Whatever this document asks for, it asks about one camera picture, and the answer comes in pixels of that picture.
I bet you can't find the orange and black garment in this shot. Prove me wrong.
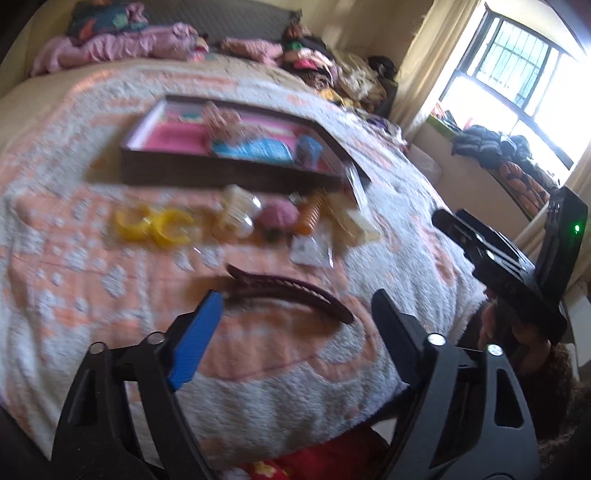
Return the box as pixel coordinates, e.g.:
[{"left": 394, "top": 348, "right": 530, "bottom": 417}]
[{"left": 488, "top": 159, "right": 553, "bottom": 219}]

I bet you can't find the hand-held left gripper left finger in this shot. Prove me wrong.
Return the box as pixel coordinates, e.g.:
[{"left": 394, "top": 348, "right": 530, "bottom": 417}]
[{"left": 51, "top": 290, "right": 225, "bottom": 480}]

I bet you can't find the red floral cloth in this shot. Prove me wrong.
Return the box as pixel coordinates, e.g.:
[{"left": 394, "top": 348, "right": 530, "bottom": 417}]
[{"left": 238, "top": 425, "right": 394, "bottom": 480}]

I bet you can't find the pink quilt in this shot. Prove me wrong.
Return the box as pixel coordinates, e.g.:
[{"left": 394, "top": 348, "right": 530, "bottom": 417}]
[{"left": 30, "top": 21, "right": 200, "bottom": 78}]

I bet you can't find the barred window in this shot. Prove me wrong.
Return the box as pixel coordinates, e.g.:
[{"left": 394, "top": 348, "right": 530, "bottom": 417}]
[{"left": 438, "top": 4, "right": 591, "bottom": 172}]

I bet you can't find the brown cardboard box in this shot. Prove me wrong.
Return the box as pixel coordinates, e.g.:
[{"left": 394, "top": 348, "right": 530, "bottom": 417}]
[{"left": 119, "top": 95, "right": 372, "bottom": 206}]

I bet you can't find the beige bed sheet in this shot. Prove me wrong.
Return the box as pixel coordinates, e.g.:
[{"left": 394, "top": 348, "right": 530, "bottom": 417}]
[{"left": 0, "top": 62, "right": 98, "bottom": 158}]

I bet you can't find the clear hair clip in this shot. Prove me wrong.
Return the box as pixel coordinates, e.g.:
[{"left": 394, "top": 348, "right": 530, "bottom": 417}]
[{"left": 219, "top": 185, "right": 264, "bottom": 238}]

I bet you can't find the person's right hand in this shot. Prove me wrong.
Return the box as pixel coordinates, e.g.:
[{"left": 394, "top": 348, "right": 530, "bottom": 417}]
[{"left": 478, "top": 302, "right": 555, "bottom": 370}]

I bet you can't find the blue hair roller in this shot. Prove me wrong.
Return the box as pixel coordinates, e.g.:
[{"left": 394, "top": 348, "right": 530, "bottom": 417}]
[{"left": 295, "top": 136, "right": 325, "bottom": 165}]

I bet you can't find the dark puffer jacket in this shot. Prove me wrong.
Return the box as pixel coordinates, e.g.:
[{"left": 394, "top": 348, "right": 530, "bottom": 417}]
[{"left": 451, "top": 124, "right": 557, "bottom": 172}]

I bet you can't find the dark red banana hair clip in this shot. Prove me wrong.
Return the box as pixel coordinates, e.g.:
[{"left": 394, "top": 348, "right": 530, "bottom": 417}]
[{"left": 225, "top": 264, "right": 355, "bottom": 325}]

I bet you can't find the cream curtain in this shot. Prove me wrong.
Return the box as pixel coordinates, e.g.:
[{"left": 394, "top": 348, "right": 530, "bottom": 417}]
[{"left": 392, "top": 0, "right": 491, "bottom": 141}]

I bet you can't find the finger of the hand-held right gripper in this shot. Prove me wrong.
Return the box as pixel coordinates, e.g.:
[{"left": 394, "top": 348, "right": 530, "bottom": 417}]
[
  {"left": 456, "top": 209, "right": 539, "bottom": 274},
  {"left": 431, "top": 210, "right": 497, "bottom": 273}
]

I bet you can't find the grey quilted headboard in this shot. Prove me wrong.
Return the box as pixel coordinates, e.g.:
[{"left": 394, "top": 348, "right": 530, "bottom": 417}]
[{"left": 145, "top": 0, "right": 298, "bottom": 29}]

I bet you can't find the folded pink blanket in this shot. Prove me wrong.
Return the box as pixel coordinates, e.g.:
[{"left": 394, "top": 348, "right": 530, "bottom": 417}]
[{"left": 220, "top": 37, "right": 283, "bottom": 64}]

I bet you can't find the yellow hair clip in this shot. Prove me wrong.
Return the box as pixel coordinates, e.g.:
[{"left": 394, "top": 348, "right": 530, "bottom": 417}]
[
  {"left": 151, "top": 210, "right": 193, "bottom": 246},
  {"left": 113, "top": 205, "right": 157, "bottom": 241}
]

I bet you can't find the blue printed card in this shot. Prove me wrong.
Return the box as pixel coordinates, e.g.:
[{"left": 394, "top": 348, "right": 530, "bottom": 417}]
[{"left": 211, "top": 136, "right": 296, "bottom": 163}]

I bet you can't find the polka-dot lace bow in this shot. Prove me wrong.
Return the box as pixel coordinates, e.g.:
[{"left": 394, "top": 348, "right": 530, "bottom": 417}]
[{"left": 202, "top": 102, "right": 244, "bottom": 140}]

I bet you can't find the pile of clothes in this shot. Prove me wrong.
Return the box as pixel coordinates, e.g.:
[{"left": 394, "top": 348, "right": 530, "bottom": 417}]
[{"left": 281, "top": 22, "right": 399, "bottom": 112}]

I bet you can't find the small clear earring packet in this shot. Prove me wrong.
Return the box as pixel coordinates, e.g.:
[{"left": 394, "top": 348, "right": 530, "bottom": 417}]
[{"left": 290, "top": 233, "right": 334, "bottom": 269}]

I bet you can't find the dark blue patterned quilt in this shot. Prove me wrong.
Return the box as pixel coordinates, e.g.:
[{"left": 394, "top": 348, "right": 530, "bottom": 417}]
[{"left": 67, "top": 0, "right": 149, "bottom": 41}]

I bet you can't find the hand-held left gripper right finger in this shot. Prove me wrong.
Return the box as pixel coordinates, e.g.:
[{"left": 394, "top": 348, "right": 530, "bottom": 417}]
[{"left": 372, "top": 288, "right": 543, "bottom": 480}]

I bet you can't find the clear plastic packet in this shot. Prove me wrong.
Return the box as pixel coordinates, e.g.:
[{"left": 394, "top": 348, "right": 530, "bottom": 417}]
[{"left": 344, "top": 164, "right": 371, "bottom": 209}]

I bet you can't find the person's right forearm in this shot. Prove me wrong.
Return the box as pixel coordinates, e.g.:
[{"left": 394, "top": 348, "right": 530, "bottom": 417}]
[{"left": 519, "top": 342, "right": 585, "bottom": 441}]

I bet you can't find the pink scrunchie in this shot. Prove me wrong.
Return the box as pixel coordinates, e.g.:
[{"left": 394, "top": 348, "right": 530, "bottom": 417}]
[{"left": 257, "top": 198, "right": 301, "bottom": 237}]

